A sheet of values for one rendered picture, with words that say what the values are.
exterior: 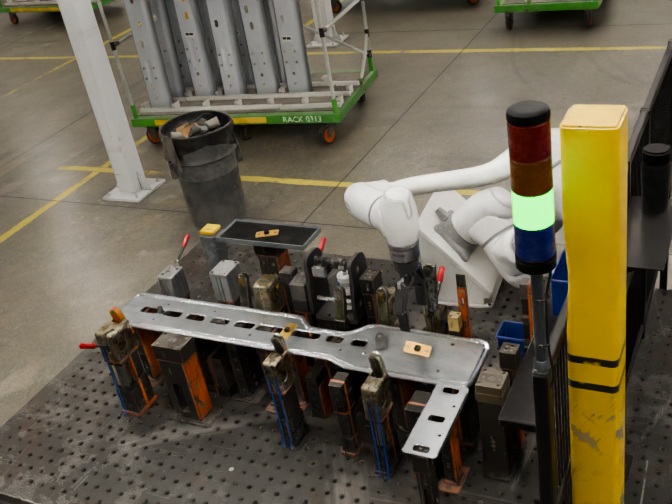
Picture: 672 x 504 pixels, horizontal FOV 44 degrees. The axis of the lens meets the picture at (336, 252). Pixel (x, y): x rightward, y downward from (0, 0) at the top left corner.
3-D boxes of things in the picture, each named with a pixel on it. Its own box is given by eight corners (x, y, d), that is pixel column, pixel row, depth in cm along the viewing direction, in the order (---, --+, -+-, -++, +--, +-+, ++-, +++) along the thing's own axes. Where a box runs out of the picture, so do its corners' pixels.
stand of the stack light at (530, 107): (519, 396, 159) (499, 115, 130) (529, 373, 164) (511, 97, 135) (556, 402, 156) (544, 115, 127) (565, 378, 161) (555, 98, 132)
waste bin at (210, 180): (169, 235, 574) (139, 138, 537) (211, 198, 613) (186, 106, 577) (230, 242, 551) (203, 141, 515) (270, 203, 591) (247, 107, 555)
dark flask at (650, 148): (638, 215, 222) (639, 153, 213) (642, 202, 227) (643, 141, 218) (667, 217, 219) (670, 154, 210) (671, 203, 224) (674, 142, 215)
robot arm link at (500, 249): (510, 233, 323) (543, 279, 318) (476, 253, 319) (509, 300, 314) (584, 143, 251) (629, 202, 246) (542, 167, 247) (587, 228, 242)
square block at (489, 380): (483, 477, 249) (473, 384, 231) (491, 459, 255) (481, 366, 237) (509, 483, 246) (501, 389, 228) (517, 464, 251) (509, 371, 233)
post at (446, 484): (438, 490, 248) (427, 417, 233) (450, 464, 256) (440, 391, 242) (458, 495, 245) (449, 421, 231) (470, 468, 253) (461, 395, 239)
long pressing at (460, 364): (102, 327, 302) (101, 323, 301) (140, 292, 318) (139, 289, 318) (470, 391, 240) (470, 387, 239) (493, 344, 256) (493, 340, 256)
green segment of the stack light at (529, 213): (508, 229, 140) (506, 196, 137) (519, 209, 145) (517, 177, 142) (549, 232, 137) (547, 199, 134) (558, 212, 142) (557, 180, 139)
